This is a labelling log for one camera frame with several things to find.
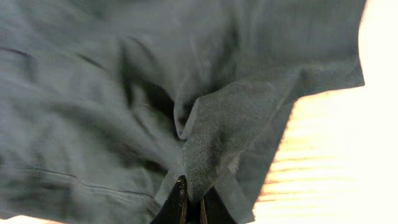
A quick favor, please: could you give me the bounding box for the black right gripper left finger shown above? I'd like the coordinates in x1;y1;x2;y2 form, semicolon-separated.
150;175;188;224

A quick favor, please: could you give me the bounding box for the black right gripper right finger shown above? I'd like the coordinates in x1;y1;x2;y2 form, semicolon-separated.
200;187;237;224

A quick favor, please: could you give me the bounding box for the black shorts garment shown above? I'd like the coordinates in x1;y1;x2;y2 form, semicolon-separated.
1;0;364;223

